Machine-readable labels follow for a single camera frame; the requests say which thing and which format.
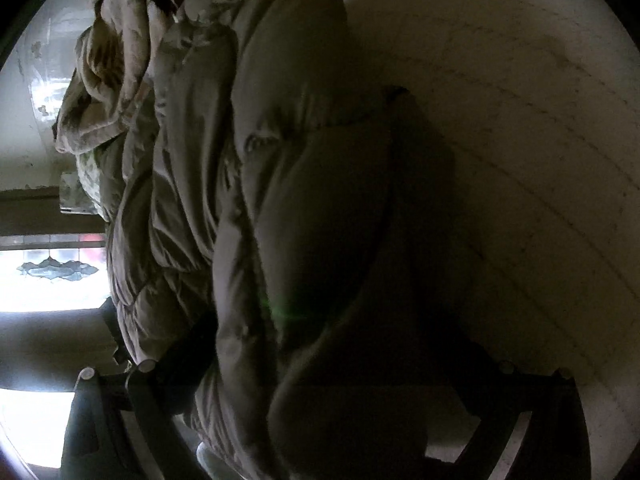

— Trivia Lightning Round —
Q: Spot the white quilted bed sheet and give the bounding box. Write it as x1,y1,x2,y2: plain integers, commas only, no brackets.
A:
340,0,637,480

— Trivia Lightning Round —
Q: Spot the brown printed blanket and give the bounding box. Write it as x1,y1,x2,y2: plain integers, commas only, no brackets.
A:
52,0,213,221

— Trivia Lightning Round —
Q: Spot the bright window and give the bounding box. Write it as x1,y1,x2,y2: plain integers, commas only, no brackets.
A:
0,247,110,312

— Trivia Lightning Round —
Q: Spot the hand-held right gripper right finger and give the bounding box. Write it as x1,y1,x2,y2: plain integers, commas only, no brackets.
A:
424,344,595,480

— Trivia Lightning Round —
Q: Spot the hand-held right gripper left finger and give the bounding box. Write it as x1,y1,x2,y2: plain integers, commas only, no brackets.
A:
61,309,221,480

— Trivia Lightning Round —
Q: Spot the grey puffer jacket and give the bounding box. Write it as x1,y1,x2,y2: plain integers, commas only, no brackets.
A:
102,0,481,480

